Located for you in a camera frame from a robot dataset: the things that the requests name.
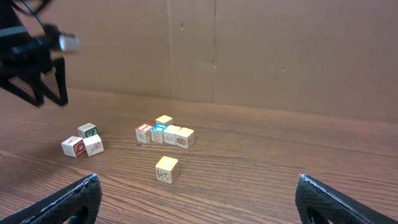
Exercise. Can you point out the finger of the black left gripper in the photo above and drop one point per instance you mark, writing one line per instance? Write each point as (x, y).
(54, 82)
(23, 90)

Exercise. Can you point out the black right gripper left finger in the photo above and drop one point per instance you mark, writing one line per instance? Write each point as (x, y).
(78, 202)

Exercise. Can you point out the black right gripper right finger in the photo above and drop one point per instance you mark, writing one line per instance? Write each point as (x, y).
(318, 203)

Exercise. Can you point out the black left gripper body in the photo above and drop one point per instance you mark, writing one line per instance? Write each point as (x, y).
(19, 49)

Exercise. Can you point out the red letter wooden block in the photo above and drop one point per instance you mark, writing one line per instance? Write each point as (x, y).
(73, 146)

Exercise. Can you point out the white M wooden block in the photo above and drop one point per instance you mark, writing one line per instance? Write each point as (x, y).
(93, 145)

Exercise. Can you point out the yellow front wooden block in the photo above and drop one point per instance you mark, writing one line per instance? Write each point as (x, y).
(167, 169)

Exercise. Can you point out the yellow wooden block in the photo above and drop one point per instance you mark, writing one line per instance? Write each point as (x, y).
(164, 119)
(170, 133)
(185, 138)
(167, 169)

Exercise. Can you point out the green Z wooden block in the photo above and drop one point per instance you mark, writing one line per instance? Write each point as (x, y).
(87, 130)

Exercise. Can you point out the red I wooden block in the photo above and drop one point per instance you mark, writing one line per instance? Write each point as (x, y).
(143, 133)

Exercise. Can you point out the blue letter wooden block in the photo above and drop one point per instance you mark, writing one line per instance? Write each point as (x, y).
(157, 133)

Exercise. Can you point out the yellow back wooden block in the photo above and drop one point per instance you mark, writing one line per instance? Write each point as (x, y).
(164, 119)

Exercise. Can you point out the yellow middle wooden block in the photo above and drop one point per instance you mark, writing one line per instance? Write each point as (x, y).
(170, 133)

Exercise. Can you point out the yellow right wooden block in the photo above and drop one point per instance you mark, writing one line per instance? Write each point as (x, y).
(185, 138)

